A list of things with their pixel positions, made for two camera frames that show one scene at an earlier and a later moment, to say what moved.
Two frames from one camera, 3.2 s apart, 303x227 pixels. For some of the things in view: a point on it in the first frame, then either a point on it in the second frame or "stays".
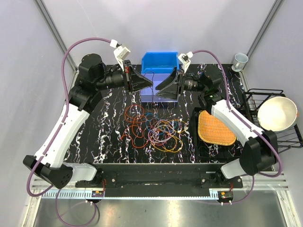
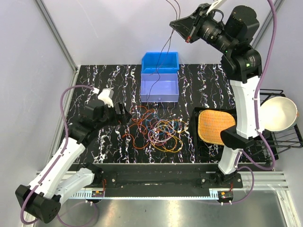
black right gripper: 173,90 -> 189,26
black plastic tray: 205,150 stays
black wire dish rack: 253,99 stays
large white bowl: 278,114 stays
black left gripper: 133,81 -> 125,116
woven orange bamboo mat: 210,130 stays
